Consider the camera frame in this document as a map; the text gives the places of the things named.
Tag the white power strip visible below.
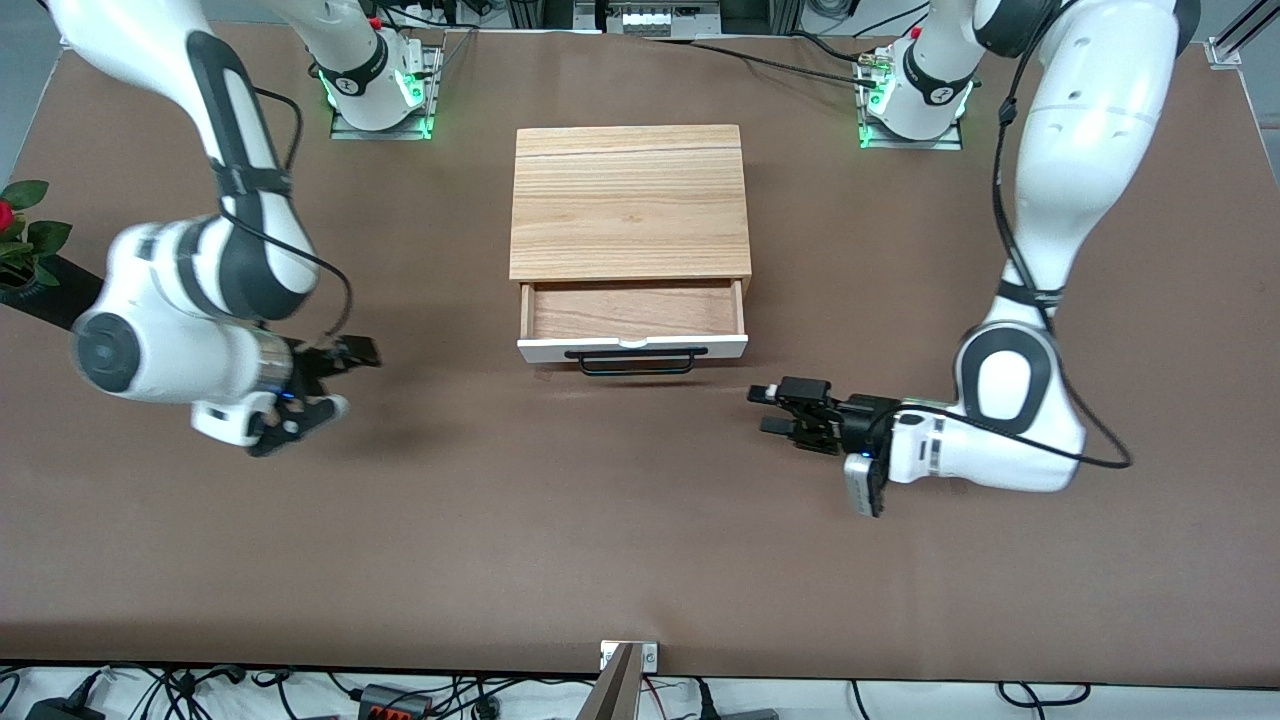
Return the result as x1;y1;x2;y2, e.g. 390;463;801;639
618;3;683;38

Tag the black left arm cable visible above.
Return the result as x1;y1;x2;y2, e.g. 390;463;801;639
900;0;1135;472

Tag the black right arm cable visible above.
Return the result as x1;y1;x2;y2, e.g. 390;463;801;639
218;85;355;353

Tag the aluminium frame corner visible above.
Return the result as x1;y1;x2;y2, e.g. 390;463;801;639
1204;0;1280;69

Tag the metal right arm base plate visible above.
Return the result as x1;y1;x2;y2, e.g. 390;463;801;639
329;44;443;142

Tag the black box with orange connectors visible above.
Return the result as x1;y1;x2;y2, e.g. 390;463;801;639
357;684;434;720

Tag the looped black cable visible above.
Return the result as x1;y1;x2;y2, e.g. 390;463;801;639
997;682;1092;708

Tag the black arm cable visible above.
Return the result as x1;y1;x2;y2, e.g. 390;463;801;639
218;85;355;353
900;0;1135;472

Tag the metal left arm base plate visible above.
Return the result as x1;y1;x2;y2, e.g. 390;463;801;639
857;48;967;152

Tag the wooden drawer cabinet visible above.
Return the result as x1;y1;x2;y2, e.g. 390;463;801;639
508;125;753;299

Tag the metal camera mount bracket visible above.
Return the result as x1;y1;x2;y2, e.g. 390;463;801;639
578;640;660;720

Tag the white drawer with black handle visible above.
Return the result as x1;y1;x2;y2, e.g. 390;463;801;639
516;278;750;378

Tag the black vase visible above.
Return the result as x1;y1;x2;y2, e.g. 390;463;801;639
0;254;107;333

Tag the black cable on table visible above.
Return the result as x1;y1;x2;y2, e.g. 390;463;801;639
648;36;886;85

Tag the red rose with green leaves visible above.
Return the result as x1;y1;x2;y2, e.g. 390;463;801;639
0;180;74;290

